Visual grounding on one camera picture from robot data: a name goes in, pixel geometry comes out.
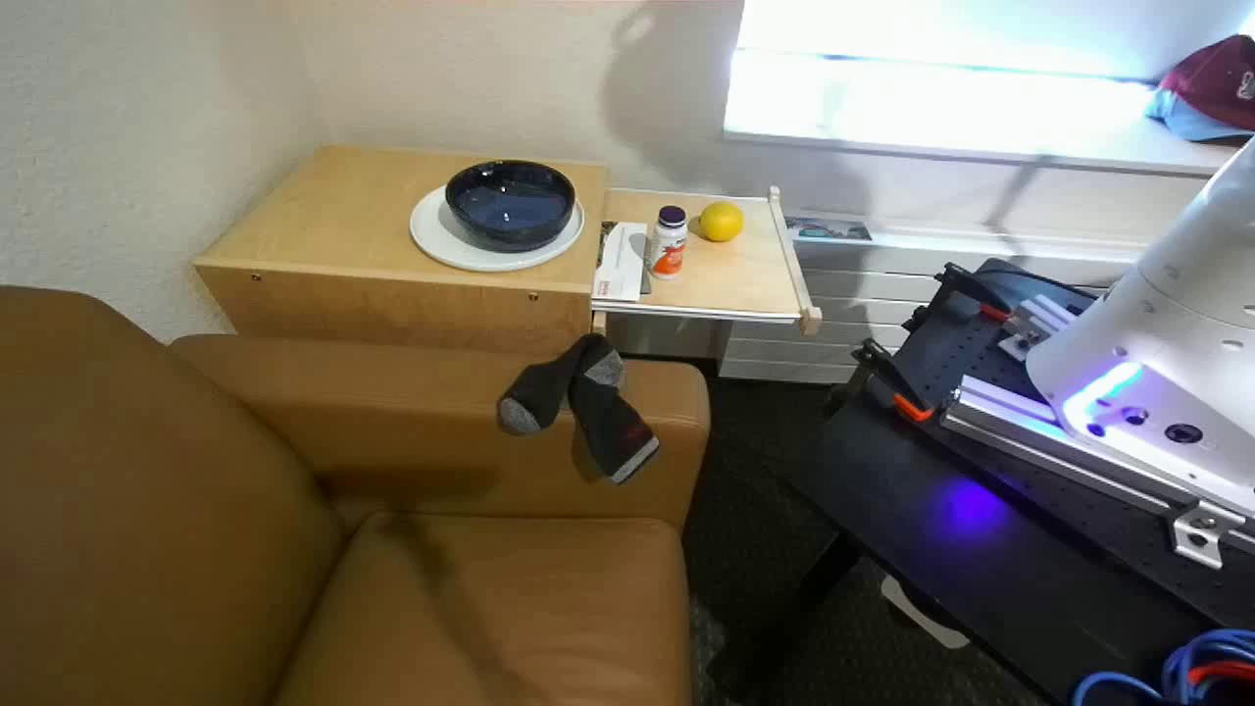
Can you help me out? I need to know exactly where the brown leather armchair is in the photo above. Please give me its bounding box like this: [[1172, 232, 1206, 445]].
[[0, 285, 710, 706]]

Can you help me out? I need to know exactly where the wooden night stand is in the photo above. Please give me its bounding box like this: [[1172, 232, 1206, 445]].
[[196, 145, 608, 357]]

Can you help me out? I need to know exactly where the maroon cap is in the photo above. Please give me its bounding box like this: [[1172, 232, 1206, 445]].
[[1150, 37, 1255, 140]]

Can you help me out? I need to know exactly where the white bottle purple cap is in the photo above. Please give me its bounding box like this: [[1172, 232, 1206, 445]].
[[651, 203, 687, 276]]

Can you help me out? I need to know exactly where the pull-out wooden tray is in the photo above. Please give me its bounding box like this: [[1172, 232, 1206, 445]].
[[593, 190, 823, 334]]

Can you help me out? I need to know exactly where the yellow lemon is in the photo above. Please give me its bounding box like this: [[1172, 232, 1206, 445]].
[[695, 200, 745, 243]]

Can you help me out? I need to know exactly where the white plate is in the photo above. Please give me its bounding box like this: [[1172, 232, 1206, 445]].
[[409, 190, 584, 276]]

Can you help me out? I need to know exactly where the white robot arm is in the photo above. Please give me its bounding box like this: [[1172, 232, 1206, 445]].
[[1029, 140, 1255, 513]]

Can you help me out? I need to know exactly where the dark grey sock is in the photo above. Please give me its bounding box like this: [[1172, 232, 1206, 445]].
[[498, 334, 608, 437]]

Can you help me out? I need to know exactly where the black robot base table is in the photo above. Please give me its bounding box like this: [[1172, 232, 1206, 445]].
[[800, 258, 1255, 701]]

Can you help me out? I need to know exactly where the blue cable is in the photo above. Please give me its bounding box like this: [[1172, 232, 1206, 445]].
[[1067, 624, 1255, 706]]

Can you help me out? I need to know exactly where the black bowl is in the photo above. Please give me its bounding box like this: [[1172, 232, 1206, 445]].
[[442, 161, 576, 251]]

